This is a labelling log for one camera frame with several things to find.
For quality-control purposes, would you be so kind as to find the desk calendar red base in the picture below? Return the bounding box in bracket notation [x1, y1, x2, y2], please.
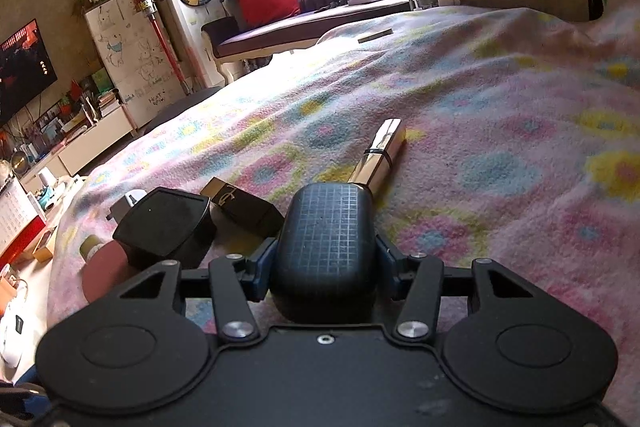
[0, 179, 47, 267]

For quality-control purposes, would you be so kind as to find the black rounded case with grid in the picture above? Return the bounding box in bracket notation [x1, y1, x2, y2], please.
[269, 182, 375, 324]

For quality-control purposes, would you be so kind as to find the dark flat remote on bed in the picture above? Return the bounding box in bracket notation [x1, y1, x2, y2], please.
[357, 28, 394, 43]

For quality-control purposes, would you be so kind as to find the grey power plug adapter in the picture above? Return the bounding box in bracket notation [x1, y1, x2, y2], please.
[106, 188, 146, 223]

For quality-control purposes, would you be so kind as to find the wall television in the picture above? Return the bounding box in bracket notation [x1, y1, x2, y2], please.
[0, 20, 58, 124]

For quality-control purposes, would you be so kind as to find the red stick vacuum cleaner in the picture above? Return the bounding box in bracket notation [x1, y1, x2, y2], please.
[136, 0, 191, 95]

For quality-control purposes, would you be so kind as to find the white handheld device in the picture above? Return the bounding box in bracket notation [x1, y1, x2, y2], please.
[1, 280, 28, 369]

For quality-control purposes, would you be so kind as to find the black gold lipstick tube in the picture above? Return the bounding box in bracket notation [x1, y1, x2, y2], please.
[200, 178, 284, 239]

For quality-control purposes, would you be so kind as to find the white cabinet with drawings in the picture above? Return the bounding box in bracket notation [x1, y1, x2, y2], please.
[85, 0, 184, 128]

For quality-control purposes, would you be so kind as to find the black flat square case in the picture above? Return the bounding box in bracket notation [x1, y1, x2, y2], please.
[113, 187, 217, 271]

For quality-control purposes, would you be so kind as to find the white low tv console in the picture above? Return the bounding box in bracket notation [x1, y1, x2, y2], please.
[20, 106, 137, 193]

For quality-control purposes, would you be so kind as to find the floral fleece blanket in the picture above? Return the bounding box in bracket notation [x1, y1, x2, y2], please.
[47, 0, 639, 426]

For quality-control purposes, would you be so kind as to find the red cushion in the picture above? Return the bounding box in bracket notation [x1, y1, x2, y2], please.
[239, 0, 300, 29]

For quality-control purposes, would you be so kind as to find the gold mirrored lipstick tube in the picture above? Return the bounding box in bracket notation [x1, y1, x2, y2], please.
[348, 118, 406, 198]

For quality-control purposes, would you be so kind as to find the purple chaise lounge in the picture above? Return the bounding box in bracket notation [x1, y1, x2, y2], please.
[201, 0, 410, 84]

